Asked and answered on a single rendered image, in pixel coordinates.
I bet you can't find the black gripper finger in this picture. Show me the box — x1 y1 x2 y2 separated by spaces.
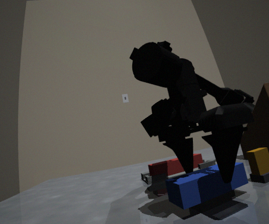
202 127 248 183
163 137 193 173

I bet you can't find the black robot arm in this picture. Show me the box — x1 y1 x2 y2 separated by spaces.
130 41 255 137

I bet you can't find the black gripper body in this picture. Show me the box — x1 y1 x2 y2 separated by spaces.
158 84 255 143

